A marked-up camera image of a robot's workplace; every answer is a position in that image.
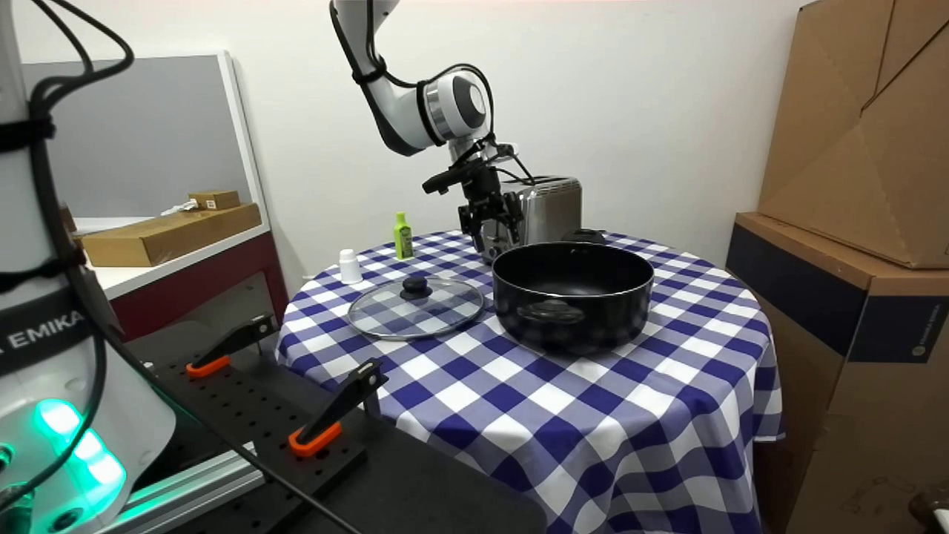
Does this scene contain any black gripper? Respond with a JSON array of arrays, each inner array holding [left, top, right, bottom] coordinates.
[[457, 160, 515, 262]]

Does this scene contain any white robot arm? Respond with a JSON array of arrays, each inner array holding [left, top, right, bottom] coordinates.
[[328, 0, 519, 262]]

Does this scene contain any silver toaster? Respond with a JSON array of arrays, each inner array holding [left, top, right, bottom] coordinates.
[[500, 175, 581, 243]]

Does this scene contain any black cooking pot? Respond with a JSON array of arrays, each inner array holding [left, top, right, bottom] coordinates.
[[491, 243, 654, 360]]

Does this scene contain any green plastic bottle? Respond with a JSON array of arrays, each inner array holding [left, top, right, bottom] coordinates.
[[390, 212, 415, 258]]

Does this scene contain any glass pot lid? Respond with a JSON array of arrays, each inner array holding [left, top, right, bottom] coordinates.
[[346, 273, 485, 342]]

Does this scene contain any small clear white bottle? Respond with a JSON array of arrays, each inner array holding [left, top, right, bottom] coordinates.
[[338, 249, 362, 289]]

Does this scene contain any black orange clamp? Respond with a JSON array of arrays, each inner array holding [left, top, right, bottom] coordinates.
[[288, 362, 386, 460], [184, 316, 276, 380]]

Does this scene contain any blue white checkered tablecloth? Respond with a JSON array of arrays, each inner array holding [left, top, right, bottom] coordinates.
[[276, 233, 783, 534]]

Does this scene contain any red side cabinet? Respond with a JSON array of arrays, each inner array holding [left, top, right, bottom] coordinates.
[[95, 225, 288, 338]]

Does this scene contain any large cardboard box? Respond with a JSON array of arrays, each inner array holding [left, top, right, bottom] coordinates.
[[725, 0, 949, 534]]

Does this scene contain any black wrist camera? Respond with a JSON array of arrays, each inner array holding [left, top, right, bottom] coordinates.
[[421, 160, 491, 197]]

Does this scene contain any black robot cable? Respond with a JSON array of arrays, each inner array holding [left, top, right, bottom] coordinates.
[[476, 141, 543, 191]]

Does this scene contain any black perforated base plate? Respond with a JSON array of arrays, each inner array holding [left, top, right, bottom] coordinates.
[[129, 320, 390, 534]]

